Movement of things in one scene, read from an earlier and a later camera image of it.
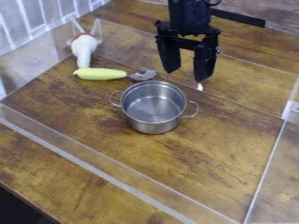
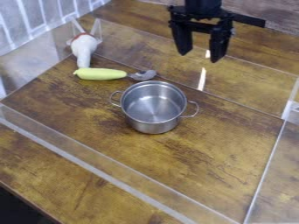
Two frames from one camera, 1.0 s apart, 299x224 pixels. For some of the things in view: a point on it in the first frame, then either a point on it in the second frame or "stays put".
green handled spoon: x=90 y=73 stays put
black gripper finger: x=170 y=48 → x=182 y=33
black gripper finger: x=206 y=55 → x=220 y=38
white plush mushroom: x=83 y=45 stays put
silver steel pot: x=154 y=105 stays put
